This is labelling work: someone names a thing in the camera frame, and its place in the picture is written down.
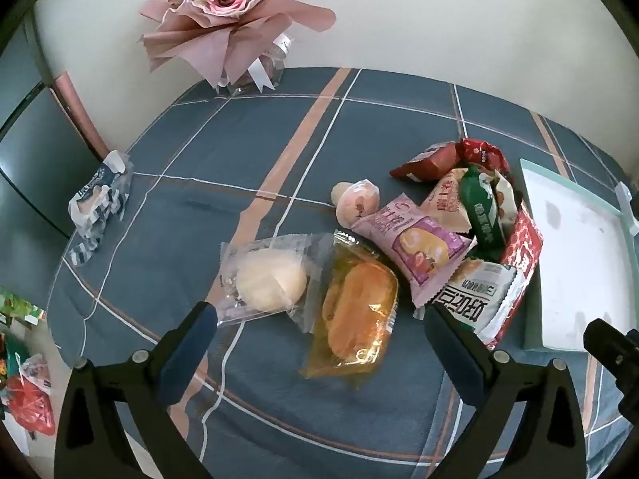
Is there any green cookie packet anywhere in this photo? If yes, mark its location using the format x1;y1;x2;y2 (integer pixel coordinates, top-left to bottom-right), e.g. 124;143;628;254
458;164;505;253

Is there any bright red snack packet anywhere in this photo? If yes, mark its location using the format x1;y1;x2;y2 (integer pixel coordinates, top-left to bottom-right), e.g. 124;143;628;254
458;138;511;176

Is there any blue and white tissue pack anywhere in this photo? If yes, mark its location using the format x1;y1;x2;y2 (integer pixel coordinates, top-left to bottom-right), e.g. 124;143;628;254
67;150;135;266

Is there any yellow cake packet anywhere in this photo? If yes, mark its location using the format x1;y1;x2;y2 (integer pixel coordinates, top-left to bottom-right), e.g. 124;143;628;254
298;230;400;390

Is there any white and green snack packet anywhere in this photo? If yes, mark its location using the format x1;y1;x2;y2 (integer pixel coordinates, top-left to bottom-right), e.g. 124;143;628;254
433;257;519;342

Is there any blue plaid tablecloth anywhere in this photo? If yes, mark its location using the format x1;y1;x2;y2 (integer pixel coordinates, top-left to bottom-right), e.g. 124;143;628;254
47;66;639;479

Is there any grey cabinet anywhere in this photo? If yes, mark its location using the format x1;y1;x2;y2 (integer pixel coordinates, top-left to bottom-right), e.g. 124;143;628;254
0;20;108;240

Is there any red plastic bag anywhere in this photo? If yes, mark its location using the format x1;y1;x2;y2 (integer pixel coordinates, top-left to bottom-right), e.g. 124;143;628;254
0;354;56;435

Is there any pink rose bouquet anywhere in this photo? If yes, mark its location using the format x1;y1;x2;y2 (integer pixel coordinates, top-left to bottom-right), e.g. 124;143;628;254
139;0;336;91

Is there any brown and white biscuit packet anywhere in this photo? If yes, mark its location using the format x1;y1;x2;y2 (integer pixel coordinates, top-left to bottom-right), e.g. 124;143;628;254
389;141;462;183

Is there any red patterned snack packet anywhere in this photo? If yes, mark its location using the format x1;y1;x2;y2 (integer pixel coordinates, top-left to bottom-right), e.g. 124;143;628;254
482;207;546;350

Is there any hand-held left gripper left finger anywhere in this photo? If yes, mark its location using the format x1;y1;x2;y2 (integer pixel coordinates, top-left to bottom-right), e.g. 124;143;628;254
54;301;220;479

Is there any orange and white cracker packet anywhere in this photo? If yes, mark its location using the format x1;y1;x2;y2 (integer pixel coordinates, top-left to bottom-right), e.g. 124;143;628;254
418;167;475;235

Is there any pink round pastry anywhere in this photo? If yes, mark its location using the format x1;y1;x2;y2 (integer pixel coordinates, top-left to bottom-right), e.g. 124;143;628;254
332;178;383;228

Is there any light green box tray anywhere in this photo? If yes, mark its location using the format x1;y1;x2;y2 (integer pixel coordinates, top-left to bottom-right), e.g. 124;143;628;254
519;158;631;352

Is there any white bun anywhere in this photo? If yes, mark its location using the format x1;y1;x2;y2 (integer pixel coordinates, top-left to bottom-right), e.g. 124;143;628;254
220;234;334;333

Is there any clear glass vase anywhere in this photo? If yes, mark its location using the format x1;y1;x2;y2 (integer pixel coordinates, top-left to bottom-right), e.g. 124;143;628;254
220;34;286;95

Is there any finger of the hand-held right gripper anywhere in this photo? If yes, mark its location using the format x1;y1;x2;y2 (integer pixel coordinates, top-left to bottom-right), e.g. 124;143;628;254
583;317;639;427

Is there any pink and purple snack packet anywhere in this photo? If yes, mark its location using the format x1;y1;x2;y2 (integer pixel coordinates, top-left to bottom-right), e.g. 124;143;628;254
351;192;477;309

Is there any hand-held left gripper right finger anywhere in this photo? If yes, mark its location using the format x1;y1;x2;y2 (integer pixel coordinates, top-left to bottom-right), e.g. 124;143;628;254
423;303;586;479

